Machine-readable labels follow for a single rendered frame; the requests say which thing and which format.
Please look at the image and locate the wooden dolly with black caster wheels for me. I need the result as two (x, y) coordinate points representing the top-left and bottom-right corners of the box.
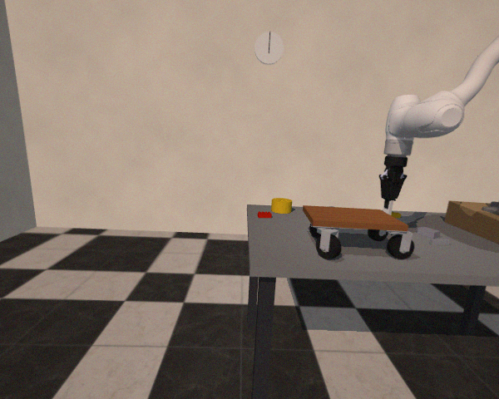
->
(303, 205), (414, 259)

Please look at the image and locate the yellow cylinder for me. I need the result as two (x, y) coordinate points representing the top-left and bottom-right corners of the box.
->
(271, 198), (292, 214)

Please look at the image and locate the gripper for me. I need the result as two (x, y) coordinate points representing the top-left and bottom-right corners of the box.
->
(379, 156), (408, 215)

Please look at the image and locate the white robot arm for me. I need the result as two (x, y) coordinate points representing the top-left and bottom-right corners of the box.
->
(383, 36), (499, 157)

